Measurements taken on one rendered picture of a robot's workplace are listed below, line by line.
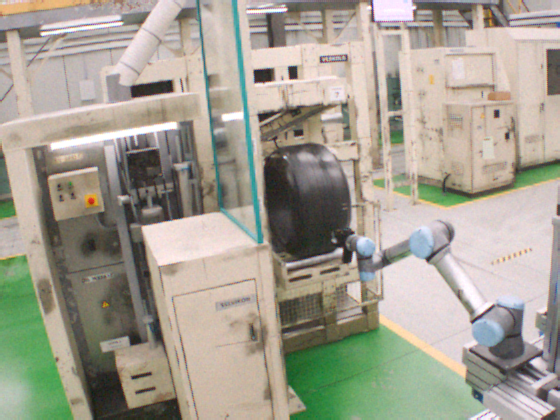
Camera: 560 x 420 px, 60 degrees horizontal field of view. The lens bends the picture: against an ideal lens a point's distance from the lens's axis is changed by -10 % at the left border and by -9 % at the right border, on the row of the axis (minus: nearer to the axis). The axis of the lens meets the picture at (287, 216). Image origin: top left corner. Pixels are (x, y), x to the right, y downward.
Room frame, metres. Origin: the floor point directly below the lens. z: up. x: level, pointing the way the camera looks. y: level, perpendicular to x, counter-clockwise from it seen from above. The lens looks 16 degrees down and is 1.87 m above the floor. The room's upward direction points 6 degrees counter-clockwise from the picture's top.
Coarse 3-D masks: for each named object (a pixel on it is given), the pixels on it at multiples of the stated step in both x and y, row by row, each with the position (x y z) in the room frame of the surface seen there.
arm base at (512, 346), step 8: (512, 336) 1.68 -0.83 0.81; (520, 336) 1.69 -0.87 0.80; (496, 344) 1.71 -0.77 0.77; (504, 344) 1.68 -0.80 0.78; (512, 344) 1.67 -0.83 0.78; (520, 344) 1.68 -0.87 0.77; (496, 352) 1.69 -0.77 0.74; (504, 352) 1.68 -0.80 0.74; (512, 352) 1.66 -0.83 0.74; (520, 352) 1.67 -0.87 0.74
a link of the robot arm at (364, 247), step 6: (354, 240) 2.18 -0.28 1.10; (360, 240) 2.14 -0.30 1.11; (366, 240) 2.12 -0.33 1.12; (372, 240) 2.13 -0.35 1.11; (354, 246) 2.16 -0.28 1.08; (360, 246) 2.11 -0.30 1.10; (366, 246) 2.11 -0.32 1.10; (372, 246) 2.12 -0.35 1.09; (360, 252) 2.11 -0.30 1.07; (366, 252) 2.10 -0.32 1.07; (372, 252) 2.11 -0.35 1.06; (360, 258) 2.13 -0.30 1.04
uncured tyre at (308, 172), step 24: (312, 144) 2.66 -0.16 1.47; (264, 168) 2.77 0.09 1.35; (288, 168) 2.48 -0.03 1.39; (312, 168) 2.47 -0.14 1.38; (336, 168) 2.50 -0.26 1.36; (288, 192) 2.45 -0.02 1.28; (312, 192) 2.40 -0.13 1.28; (336, 192) 2.43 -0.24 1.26; (288, 216) 2.88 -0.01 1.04; (312, 216) 2.37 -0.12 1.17; (336, 216) 2.41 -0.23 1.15; (288, 240) 2.50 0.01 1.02; (312, 240) 2.40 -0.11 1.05
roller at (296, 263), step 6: (330, 252) 2.55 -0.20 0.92; (336, 252) 2.56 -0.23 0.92; (342, 252) 2.56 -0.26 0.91; (300, 258) 2.50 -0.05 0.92; (306, 258) 2.50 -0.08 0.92; (312, 258) 2.51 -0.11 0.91; (318, 258) 2.52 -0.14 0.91; (324, 258) 2.52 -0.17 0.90; (330, 258) 2.54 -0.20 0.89; (336, 258) 2.56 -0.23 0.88; (288, 264) 2.46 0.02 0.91; (294, 264) 2.47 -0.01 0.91; (300, 264) 2.48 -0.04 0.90; (306, 264) 2.49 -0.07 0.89
